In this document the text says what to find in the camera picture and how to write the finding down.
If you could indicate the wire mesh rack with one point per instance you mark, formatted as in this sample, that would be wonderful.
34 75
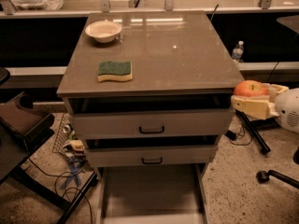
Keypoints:
62 135

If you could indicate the black chair caster leg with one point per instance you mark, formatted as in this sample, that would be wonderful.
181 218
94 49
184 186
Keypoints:
264 176

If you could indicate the middle grey drawer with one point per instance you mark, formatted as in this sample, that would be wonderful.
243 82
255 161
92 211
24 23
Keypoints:
136 156

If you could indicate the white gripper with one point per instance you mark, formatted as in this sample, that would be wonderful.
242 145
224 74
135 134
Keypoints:
288 109

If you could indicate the black metal stand leg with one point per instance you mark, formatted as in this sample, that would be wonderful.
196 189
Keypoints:
265 149

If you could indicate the green yellow sponge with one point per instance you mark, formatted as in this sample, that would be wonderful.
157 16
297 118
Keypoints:
114 71

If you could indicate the grey drawer cabinet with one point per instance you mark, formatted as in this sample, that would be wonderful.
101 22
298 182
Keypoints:
178 61

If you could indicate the dark brown side table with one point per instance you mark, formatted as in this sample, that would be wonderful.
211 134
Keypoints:
23 131

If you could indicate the clear plastic water bottle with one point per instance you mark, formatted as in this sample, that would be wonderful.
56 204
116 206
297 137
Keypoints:
238 51

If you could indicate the top grey drawer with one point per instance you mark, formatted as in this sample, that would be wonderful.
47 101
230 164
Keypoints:
152 124

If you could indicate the white bowl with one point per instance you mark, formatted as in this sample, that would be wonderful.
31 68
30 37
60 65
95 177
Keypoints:
103 31

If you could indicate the grey drawer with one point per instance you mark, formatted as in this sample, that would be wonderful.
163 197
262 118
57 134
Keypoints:
152 124
136 156

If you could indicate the open bottom drawer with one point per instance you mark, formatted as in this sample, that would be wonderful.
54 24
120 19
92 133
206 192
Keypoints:
154 194

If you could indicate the red apple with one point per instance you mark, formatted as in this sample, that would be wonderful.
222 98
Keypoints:
250 88

